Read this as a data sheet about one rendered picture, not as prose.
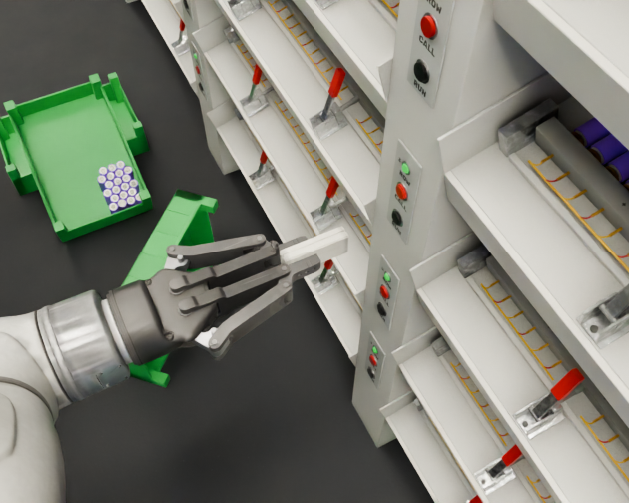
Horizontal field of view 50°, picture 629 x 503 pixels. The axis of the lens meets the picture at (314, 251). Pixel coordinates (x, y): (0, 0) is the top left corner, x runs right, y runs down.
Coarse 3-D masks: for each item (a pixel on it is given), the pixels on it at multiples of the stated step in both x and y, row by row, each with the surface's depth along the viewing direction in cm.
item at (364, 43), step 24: (312, 0) 72; (336, 0) 70; (360, 0) 70; (384, 0) 68; (312, 24) 76; (336, 24) 69; (360, 24) 68; (384, 24) 67; (336, 48) 70; (360, 48) 67; (384, 48) 66; (360, 72) 66; (384, 72) 60; (384, 96) 63
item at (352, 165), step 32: (224, 0) 103; (256, 32) 98; (288, 64) 94; (320, 64) 92; (288, 96) 91; (320, 96) 90; (352, 96) 88; (352, 128) 86; (352, 160) 84; (352, 192) 82
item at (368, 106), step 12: (276, 0) 98; (288, 0) 96; (276, 12) 97; (300, 12) 94; (300, 24) 95; (312, 36) 92; (324, 48) 90; (312, 60) 92; (336, 60) 88; (324, 72) 90; (348, 84) 87; (360, 96) 85; (372, 108) 84; (384, 120) 82; (372, 132) 84
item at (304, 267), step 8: (312, 256) 67; (296, 264) 66; (304, 264) 66; (312, 264) 66; (320, 264) 67; (296, 272) 66; (304, 272) 67; (312, 272) 67; (280, 280) 65; (288, 280) 65; (288, 296) 65
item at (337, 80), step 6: (336, 72) 81; (342, 72) 80; (336, 78) 81; (342, 78) 81; (330, 84) 82; (336, 84) 81; (330, 90) 82; (336, 90) 82; (330, 96) 83; (336, 96) 83; (330, 102) 83; (324, 108) 85; (330, 108) 84; (324, 114) 85; (330, 114) 85
